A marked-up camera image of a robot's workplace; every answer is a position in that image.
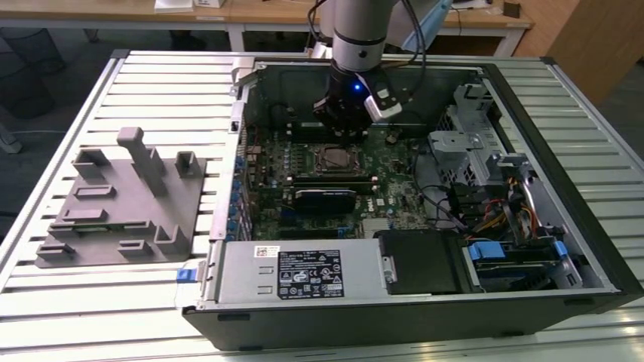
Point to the silver CPU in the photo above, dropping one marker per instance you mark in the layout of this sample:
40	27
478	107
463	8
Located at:
338	158

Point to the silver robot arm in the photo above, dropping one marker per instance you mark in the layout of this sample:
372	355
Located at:
359	34

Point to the CPU socket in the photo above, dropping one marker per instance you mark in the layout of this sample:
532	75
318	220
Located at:
312	173

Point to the black RAM slot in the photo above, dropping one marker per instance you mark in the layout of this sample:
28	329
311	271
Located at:
302	131
302	127
302	135

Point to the round coin battery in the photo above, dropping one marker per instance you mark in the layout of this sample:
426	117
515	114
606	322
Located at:
392	137

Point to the grey case latch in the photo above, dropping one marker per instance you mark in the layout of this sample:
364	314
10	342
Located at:
242	73

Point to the silver drive cage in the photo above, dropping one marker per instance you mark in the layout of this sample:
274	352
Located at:
452	143

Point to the green motherboard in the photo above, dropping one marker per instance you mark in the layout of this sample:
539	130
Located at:
403	184

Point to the black graphics card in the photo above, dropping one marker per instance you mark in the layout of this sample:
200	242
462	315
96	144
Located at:
326	201

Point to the silver chipset heatsink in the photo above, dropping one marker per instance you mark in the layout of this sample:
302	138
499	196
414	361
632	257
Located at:
376	226

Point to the wooden desk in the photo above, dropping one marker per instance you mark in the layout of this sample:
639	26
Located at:
478	19

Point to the small white box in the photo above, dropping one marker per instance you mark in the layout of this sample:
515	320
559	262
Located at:
208	3

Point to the small black box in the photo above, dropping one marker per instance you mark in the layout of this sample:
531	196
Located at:
511	9

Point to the white paper stack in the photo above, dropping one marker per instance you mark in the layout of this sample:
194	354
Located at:
174	5

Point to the black plastic shroud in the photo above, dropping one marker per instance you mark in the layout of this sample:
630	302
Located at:
426	262

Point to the hard disk in blue carrier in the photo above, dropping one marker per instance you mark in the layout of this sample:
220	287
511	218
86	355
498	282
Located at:
480	249

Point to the grey parts rack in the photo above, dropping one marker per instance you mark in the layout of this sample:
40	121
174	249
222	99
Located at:
131	196

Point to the silver power supply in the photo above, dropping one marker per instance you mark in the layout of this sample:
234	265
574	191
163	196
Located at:
236	271

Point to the wooden cabinet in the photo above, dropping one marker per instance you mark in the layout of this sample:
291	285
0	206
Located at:
594	45

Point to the black PC case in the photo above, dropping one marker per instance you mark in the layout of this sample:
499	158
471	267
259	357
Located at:
352	324

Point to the black mesh waste bin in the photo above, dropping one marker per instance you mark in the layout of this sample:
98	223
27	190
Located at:
30	68

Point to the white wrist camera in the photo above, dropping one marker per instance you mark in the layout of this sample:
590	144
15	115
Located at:
390	111

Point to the white mount block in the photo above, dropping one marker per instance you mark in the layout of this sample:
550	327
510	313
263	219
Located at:
320	49

